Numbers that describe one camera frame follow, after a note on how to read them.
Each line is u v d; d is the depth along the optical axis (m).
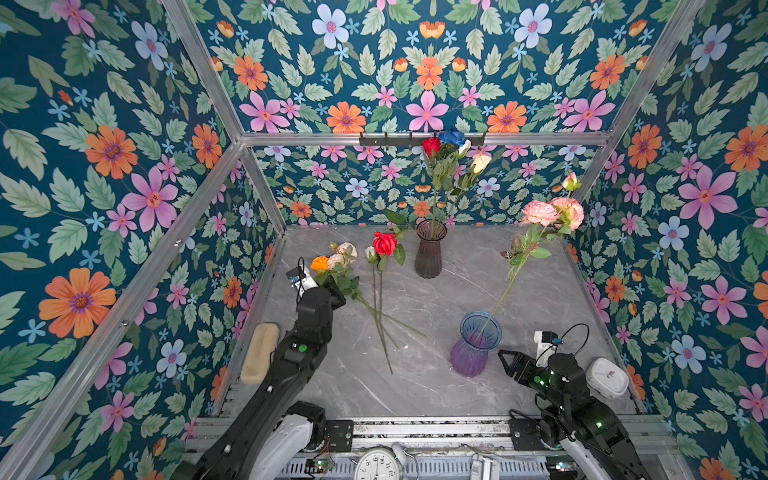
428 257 1.05
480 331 0.73
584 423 0.56
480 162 0.78
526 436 0.73
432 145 0.84
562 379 0.58
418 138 0.92
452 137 0.81
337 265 1.02
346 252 1.07
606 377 0.80
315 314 0.56
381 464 0.67
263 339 0.86
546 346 0.70
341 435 0.73
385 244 0.68
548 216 0.59
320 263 1.04
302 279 0.65
